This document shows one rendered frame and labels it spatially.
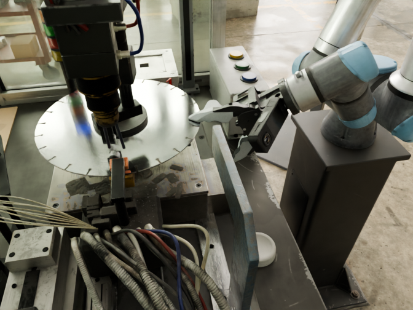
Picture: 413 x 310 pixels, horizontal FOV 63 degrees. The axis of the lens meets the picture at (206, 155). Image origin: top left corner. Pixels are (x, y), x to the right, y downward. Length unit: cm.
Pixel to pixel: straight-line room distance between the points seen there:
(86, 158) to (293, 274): 45
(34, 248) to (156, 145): 26
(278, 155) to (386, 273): 83
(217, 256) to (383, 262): 117
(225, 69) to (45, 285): 70
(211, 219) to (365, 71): 42
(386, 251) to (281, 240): 110
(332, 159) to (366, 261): 85
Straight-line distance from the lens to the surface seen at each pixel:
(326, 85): 66
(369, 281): 168
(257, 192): 83
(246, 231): 47
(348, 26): 80
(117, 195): 52
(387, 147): 107
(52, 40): 93
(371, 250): 178
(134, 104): 61
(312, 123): 108
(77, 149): 67
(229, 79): 95
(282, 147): 211
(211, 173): 76
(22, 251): 63
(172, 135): 66
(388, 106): 87
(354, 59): 66
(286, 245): 75
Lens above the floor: 136
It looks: 42 degrees down
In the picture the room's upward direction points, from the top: straight up
